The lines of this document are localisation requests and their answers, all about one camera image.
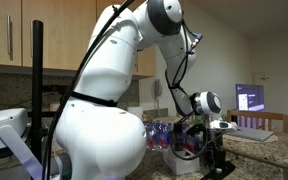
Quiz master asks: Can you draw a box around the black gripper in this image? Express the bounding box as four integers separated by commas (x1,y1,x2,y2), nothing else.
185,124,225,164

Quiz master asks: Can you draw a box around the black bottle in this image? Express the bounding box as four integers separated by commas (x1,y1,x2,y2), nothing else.
173,123,184,154

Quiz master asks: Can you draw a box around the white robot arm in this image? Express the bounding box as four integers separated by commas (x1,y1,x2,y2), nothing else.
55,0,221,180

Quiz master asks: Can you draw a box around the wooden chair back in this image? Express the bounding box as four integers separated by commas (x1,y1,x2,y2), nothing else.
226,110,288,133

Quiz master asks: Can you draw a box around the silver laptop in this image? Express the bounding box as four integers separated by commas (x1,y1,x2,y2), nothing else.
228,127,273,142

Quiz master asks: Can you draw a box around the pack of water bottles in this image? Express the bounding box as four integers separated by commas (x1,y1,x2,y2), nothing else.
144,121,200,153

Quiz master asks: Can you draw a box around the lit display screen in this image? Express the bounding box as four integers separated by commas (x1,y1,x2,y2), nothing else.
235,84,265,111

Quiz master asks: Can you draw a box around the black vertical pole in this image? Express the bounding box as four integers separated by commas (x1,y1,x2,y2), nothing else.
32,20,43,160

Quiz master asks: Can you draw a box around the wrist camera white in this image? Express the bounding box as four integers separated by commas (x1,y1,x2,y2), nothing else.
210,120,237,131

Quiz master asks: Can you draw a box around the wall telephone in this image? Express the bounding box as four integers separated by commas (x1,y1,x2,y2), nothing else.
155,79,163,97

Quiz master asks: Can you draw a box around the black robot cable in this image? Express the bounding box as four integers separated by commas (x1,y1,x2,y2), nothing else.
42,0,137,180

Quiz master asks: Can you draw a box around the white camera device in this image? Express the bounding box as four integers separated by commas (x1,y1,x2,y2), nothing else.
0,107,52,180

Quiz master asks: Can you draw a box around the wooden wall cabinet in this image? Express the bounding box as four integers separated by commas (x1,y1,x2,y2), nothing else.
0,0,157,78

